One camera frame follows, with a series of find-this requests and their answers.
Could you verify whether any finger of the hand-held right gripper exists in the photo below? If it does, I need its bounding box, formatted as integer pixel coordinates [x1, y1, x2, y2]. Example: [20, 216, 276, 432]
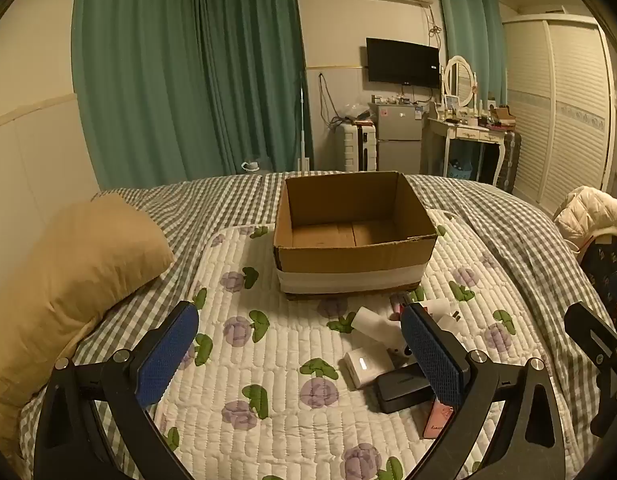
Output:
[563, 301, 617, 441]

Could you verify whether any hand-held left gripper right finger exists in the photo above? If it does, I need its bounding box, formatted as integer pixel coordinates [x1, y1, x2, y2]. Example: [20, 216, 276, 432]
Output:
[400, 301, 568, 480]

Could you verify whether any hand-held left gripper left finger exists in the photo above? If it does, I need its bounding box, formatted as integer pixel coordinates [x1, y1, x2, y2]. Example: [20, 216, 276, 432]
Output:
[33, 301, 200, 480]

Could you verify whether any white rounded charger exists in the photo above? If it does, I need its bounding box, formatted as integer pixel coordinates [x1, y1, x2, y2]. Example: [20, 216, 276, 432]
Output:
[435, 311, 467, 342]

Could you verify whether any black rectangular case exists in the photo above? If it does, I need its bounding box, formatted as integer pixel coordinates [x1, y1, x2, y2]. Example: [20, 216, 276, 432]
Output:
[373, 366, 435, 414]

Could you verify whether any pink box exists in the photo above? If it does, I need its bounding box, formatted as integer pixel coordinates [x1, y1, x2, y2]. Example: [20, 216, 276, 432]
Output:
[423, 402, 457, 440]

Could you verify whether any white cylindrical plug device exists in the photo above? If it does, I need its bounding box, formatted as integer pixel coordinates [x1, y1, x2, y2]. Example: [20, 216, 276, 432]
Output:
[349, 307, 407, 357]

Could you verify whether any brown cardboard box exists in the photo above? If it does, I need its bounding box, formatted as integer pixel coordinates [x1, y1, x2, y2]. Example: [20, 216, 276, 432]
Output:
[273, 171, 438, 302]

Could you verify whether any white power bank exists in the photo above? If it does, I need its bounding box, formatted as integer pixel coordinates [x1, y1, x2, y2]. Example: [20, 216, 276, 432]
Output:
[345, 345, 398, 390]

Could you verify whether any dark printed cloth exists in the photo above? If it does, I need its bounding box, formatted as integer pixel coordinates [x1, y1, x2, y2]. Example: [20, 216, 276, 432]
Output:
[580, 234, 617, 333]

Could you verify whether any white quilted floral mat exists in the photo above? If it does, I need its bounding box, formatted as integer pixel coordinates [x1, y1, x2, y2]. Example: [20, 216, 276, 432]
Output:
[153, 209, 557, 480]

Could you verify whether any tan pillow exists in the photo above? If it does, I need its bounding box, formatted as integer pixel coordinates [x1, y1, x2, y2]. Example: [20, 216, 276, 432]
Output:
[0, 194, 176, 461]

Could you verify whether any white puffer jacket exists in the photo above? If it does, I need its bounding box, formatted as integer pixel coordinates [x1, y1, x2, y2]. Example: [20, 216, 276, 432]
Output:
[553, 186, 617, 252]

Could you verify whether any grey white checked blanket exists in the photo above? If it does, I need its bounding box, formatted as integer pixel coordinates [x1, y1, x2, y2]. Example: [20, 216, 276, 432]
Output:
[18, 172, 612, 480]

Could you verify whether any dark ribbed suitcase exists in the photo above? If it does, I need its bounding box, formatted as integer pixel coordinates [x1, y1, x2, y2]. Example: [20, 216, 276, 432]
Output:
[493, 130, 522, 194]

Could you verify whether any white ribbed suitcase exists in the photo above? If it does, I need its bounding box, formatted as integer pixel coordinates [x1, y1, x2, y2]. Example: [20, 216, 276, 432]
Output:
[337, 122, 379, 172]

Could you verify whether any silver small fridge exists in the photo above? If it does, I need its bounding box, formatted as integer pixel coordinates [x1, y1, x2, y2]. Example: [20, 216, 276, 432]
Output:
[369, 102, 425, 173]

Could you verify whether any white dressing table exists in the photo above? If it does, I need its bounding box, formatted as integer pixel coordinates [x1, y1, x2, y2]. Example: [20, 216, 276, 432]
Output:
[421, 114, 518, 192]

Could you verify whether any white louvred wardrobe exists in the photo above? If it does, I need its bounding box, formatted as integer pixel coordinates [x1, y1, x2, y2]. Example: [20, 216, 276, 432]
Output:
[501, 7, 617, 207]

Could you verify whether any brown box on dresser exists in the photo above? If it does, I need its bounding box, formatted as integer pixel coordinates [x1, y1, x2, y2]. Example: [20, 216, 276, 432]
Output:
[489, 105, 517, 129]

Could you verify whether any clear plastic bag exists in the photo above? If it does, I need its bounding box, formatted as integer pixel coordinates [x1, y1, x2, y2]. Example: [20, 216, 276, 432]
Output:
[341, 102, 372, 124]

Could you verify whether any white mop pole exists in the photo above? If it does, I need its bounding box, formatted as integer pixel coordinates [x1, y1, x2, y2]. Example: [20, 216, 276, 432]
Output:
[295, 70, 312, 171]

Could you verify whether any white oval mirror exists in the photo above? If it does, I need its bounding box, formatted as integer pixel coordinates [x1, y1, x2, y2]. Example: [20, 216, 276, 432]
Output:
[441, 55, 477, 109]

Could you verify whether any wide green window curtain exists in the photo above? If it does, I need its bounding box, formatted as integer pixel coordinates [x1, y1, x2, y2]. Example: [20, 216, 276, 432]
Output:
[72, 0, 315, 193]

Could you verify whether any narrow green window curtain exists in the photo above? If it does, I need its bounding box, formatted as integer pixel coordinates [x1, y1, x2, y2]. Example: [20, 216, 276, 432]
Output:
[435, 0, 508, 107]

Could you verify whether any black wall cable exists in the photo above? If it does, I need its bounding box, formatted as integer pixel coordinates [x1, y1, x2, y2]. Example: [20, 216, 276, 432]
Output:
[318, 72, 340, 132]

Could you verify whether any black wall television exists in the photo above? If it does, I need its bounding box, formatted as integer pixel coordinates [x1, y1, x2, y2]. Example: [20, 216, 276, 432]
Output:
[365, 37, 441, 90]

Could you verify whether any hanging air conditioner cord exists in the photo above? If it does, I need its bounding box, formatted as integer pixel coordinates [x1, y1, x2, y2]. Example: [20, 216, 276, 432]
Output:
[427, 7, 443, 49]

